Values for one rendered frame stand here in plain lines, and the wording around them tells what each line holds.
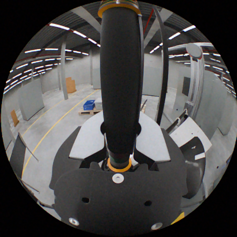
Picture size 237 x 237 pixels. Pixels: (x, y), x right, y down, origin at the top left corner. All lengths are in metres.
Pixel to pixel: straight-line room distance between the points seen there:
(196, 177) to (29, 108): 6.53
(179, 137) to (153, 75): 5.45
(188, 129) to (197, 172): 0.36
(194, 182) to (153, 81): 5.79
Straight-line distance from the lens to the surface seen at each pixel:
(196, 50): 0.80
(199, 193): 0.98
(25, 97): 6.32
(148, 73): 5.74
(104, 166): 0.40
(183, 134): 0.53
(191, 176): 0.21
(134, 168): 0.20
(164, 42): 0.15
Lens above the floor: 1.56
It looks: 32 degrees down
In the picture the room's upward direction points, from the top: straight up
